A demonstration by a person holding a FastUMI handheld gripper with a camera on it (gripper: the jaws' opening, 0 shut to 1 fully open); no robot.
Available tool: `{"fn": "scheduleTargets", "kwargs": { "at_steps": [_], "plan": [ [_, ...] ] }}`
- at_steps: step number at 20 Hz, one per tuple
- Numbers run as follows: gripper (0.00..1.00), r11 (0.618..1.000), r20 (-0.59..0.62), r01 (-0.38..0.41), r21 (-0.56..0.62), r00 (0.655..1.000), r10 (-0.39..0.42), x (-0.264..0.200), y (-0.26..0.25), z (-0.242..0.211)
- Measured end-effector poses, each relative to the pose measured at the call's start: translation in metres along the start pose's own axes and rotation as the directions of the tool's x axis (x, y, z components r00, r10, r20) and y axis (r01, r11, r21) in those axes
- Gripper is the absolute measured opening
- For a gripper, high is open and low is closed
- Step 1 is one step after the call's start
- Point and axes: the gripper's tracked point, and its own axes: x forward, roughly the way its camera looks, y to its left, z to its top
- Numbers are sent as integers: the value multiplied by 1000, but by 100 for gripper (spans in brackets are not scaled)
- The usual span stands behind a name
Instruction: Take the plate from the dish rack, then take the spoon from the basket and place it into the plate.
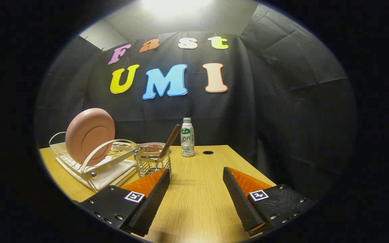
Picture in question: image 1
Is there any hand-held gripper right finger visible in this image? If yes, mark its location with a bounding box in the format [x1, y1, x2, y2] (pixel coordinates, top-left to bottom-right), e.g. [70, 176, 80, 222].
[222, 166, 314, 237]

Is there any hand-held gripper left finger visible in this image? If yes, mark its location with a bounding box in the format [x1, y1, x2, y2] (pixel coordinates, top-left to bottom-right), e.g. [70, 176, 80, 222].
[78, 168, 171, 237]

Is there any metal wire basket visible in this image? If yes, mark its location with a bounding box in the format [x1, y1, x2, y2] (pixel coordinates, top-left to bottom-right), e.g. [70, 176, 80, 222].
[134, 146, 172, 179]

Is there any wooden-handled metal spoon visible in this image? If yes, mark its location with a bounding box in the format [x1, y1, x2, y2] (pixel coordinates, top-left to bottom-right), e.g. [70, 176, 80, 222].
[158, 124, 182, 159]

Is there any white wire dish rack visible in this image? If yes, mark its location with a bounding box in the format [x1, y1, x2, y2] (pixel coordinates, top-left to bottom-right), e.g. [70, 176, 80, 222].
[49, 132, 139, 179]

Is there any pink plate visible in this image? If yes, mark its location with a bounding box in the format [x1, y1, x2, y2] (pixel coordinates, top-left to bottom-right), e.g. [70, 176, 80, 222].
[65, 108, 115, 166]

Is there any beige plate with meat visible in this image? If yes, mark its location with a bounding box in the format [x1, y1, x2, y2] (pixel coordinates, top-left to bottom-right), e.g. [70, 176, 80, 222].
[138, 142, 168, 154]

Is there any white green-labelled bottle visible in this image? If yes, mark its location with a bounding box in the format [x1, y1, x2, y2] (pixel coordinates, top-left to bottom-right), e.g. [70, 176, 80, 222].
[181, 117, 195, 157]

